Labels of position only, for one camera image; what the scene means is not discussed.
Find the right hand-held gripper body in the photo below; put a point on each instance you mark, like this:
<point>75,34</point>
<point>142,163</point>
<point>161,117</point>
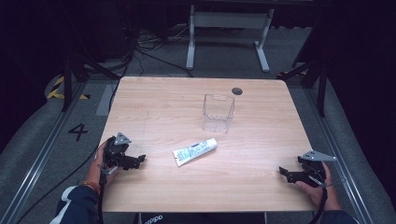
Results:
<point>313,171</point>

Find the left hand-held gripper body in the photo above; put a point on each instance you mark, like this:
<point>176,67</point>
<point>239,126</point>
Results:
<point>115,152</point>

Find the white toothpaste tube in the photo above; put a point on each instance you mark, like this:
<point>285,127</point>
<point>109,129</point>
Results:
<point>194,151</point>

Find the clear plastic container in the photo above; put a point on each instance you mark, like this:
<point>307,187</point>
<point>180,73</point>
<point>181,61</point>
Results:
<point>218,113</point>

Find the person's left hand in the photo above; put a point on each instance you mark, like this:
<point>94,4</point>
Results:
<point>96,169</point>

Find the person's right hand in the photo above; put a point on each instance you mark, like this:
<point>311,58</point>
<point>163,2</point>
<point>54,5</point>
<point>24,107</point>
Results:
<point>325,196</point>

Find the grey floor tape patch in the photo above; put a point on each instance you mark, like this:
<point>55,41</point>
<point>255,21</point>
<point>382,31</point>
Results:
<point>106,100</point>

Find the black tripod stand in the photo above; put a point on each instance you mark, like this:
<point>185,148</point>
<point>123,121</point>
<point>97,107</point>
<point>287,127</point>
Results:
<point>321,87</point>
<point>67,84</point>

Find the person's dark torso clothing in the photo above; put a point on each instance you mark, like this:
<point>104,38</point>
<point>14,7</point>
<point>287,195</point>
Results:
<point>199,218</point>

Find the metal floor rail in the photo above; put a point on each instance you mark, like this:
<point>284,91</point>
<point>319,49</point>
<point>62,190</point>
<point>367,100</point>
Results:
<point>339,155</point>
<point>37,158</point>

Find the white metal table frame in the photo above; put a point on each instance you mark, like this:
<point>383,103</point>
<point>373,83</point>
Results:
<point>229,20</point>

